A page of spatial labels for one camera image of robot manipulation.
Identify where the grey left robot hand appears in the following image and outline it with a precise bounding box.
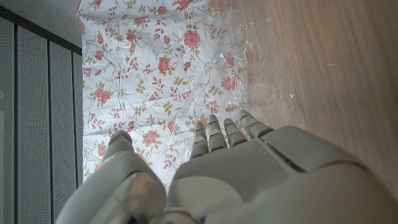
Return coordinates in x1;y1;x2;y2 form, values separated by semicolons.
54;109;398;224

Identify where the clear cling film sheet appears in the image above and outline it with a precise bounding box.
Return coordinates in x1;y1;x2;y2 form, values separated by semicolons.
174;0;310;162

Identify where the floral rose curtain backdrop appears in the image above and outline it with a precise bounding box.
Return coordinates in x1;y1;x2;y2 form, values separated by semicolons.
76;0;273;189

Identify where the dark perforated partition panel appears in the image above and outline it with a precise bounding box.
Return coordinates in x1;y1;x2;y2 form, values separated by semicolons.
0;6;84;224

